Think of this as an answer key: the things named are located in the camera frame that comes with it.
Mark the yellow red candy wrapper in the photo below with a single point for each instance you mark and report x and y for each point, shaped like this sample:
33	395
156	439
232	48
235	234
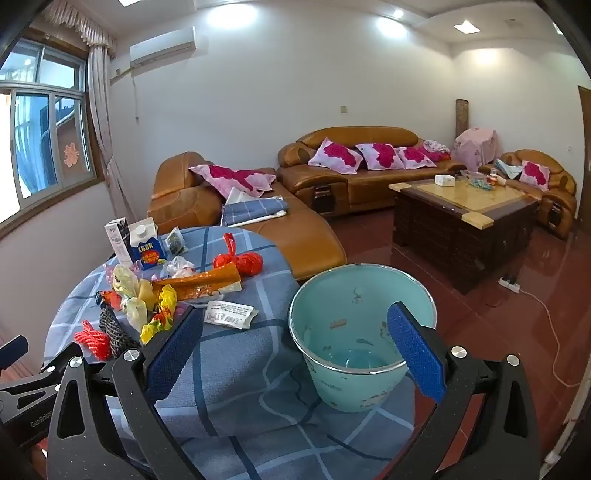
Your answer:
156	326
167	296

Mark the rolled bamboo mat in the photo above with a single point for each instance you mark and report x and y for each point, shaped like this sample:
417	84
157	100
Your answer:
461	120

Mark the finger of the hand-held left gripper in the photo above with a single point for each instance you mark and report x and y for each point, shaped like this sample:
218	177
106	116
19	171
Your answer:
14	350
32	385

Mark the white tissue box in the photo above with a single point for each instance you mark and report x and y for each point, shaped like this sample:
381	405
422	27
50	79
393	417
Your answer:
445	181

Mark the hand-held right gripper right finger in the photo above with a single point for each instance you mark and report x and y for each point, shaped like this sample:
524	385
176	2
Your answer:
415	355

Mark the pile of teal candies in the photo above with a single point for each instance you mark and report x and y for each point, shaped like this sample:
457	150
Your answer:
480	184

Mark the teal trash bin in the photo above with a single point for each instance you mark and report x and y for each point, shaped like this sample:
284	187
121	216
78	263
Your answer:
332	318

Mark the blue white milk carton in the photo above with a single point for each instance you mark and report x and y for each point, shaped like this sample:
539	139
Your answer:
145	251

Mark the white printed sachet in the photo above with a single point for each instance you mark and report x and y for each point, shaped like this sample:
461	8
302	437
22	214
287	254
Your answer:
228	314

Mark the square ceiling light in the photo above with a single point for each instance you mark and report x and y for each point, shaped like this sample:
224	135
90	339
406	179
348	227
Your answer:
129	2
466	25

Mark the small dark snack packet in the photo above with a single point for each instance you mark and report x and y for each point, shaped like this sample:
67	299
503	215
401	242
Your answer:
176	241

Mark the brown leather chaise sofa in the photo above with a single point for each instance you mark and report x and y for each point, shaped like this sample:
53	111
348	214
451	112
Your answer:
295	230

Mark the white power strip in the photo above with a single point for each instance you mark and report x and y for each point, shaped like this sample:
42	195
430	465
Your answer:
510	284

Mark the pink window decal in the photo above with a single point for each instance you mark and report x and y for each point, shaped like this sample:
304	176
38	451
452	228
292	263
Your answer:
70	154

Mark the folded white cloth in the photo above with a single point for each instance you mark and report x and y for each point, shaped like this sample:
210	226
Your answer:
240	196

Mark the window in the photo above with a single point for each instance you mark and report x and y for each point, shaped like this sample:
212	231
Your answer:
32	138

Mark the pink cloth cover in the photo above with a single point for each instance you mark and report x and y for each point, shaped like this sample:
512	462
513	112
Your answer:
478	145

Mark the red orange wrapper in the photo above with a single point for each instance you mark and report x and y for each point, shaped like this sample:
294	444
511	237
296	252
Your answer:
112	299

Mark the red plastic bag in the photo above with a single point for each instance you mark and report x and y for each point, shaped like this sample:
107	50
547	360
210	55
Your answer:
247	264

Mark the pink floral blanket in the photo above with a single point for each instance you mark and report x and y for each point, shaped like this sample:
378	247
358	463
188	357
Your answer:
436	147

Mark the white air conditioner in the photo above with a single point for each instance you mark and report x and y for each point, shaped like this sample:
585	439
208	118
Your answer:
161	46

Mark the brown leather armchair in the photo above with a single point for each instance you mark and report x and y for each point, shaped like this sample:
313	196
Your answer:
561	184

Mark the folded blue plaid cloth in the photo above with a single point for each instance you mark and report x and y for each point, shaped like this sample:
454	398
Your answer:
251	210

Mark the yellow plastic bag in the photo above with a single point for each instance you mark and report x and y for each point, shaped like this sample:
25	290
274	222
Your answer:
125	279

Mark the black mesh scrubber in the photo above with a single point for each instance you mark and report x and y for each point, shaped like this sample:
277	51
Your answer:
113	330

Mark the clear plastic bag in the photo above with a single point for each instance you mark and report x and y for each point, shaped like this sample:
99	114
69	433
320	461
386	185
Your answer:
181	266

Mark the red cup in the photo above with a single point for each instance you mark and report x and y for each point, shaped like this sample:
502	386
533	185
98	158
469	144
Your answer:
493	177

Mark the blue plaid tablecloth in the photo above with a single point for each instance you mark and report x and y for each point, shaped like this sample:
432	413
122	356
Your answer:
258	350

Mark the long brown leather sofa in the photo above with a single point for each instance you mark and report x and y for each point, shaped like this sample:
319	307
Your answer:
369	182

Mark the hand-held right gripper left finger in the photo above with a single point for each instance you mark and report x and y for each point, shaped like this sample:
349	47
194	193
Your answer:
173	350

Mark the large pink floral pillow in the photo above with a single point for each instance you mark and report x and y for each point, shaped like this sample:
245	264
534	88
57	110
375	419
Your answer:
231	177

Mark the red mesh net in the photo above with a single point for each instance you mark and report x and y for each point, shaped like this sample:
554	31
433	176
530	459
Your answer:
92	341

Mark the white black carton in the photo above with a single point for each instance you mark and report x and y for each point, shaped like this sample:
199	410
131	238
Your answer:
116	240

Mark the round ceiling light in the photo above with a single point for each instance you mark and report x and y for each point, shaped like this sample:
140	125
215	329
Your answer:
390	25

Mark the dark wooden coffee table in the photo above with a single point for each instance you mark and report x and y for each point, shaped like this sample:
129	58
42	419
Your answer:
443	235

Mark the light blue clothes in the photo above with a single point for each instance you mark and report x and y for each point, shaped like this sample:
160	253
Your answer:
508	168

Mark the orange snack wrapper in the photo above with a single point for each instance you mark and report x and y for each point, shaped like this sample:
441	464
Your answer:
198	284

